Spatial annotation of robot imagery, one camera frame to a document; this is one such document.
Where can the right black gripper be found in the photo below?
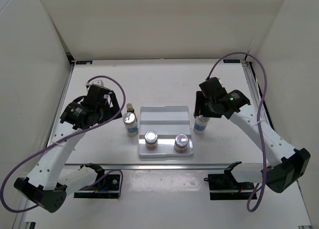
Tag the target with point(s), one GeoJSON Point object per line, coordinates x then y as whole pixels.
{"type": "Point", "coordinates": [199, 99]}

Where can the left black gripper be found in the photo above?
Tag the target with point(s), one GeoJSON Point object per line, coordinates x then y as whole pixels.
{"type": "Point", "coordinates": [114, 108]}

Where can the silver-lid shaker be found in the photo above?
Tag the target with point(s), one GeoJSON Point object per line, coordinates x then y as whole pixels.
{"type": "Point", "coordinates": [130, 123]}
{"type": "Point", "coordinates": [200, 124]}

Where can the white-lid sauce jar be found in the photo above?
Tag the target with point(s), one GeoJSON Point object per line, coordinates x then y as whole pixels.
{"type": "Point", "coordinates": [151, 139]}
{"type": "Point", "coordinates": [181, 143]}

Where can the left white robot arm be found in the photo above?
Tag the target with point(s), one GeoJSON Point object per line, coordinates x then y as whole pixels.
{"type": "Point", "coordinates": [44, 185]}

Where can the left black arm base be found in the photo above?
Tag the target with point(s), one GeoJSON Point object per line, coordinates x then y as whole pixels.
{"type": "Point", "coordinates": [108, 185]}

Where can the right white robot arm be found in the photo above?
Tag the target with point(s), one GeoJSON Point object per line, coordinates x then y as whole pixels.
{"type": "Point", "coordinates": [283, 164]}

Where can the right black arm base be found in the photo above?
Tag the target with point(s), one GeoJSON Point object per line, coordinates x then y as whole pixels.
{"type": "Point", "coordinates": [236, 182]}

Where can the left yellow small bottle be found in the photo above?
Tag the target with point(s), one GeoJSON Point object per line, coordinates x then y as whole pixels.
{"type": "Point", "coordinates": [130, 108]}

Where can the white tiered plastic tray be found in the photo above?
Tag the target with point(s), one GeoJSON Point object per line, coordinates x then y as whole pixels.
{"type": "Point", "coordinates": [167, 122]}

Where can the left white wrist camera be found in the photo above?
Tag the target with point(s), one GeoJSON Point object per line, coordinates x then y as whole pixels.
{"type": "Point", "coordinates": [95, 82]}

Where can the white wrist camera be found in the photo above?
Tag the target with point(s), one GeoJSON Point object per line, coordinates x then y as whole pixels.
{"type": "Point", "coordinates": [219, 80]}
{"type": "Point", "coordinates": [95, 82]}

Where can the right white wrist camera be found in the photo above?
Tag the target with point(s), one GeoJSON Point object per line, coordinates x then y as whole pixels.
{"type": "Point", "coordinates": [219, 80]}

